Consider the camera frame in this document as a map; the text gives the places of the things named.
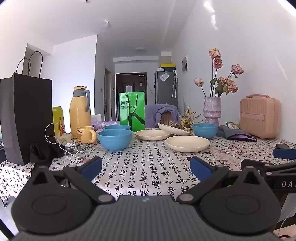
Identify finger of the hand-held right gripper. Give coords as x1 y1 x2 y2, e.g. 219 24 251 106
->
240 159 278 176
272 148 296 161

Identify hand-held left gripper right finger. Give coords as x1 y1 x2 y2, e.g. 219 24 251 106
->
177 156 266 205

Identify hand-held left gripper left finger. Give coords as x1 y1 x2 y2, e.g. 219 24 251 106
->
30 156 116 205

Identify cream plate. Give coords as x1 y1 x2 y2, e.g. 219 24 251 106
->
165 136 211 153
158 123 192 136
135 129 171 141

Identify blue bowl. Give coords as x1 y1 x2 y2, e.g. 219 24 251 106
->
193 123 218 139
102 124 131 131
98 129 133 151

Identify yellow mug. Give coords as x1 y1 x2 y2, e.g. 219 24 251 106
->
76 126 97 144

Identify small beige object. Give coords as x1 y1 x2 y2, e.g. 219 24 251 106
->
57 134 73 145

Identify grey purple pouch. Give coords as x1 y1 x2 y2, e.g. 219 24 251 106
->
217 125 258 142

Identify purple plastic packet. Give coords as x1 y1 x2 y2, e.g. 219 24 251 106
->
91 119 121 131

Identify pink hard case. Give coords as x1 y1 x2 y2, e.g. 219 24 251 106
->
239 94 281 139

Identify yellow flower branch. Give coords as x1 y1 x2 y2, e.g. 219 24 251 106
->
170 107 204 129

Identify black cloth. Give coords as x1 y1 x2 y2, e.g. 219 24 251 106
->
30 144 65 166

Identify calligraphy print tablecloth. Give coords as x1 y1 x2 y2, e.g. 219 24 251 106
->
0 126 296 202

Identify yellow thermos jug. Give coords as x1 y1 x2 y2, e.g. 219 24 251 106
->
69 86 92 139

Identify yellow carton box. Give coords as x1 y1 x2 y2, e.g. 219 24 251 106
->
52 106 66 137

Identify pink wrapped vase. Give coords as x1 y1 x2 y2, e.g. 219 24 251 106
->
203 97 222 127

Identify wooden chair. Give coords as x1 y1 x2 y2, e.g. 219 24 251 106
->
160 111 177 126

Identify green paper bag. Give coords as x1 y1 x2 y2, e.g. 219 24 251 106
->
119 91 146 132

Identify purple jacket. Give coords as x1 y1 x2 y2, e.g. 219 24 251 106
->
145 104 181 129

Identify black paper bag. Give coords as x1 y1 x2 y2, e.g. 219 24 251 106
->
0 51 56 166

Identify grey refrigerator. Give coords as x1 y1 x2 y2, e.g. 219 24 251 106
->
154 68 178 108

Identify dried pink roses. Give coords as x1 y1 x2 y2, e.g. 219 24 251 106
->
194 48 244 98

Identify dark brown door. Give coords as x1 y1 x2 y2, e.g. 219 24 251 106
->
116 73 147 105

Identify hanging folded umbrella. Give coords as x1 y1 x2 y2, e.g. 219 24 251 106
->
171 70 178 98

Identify white earphone cable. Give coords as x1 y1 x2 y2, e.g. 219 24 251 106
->
45 123 93 160

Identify white charging cable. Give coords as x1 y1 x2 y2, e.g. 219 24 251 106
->
279 207 293 235

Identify white wall panel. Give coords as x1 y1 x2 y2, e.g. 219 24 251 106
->
181 54 189 74

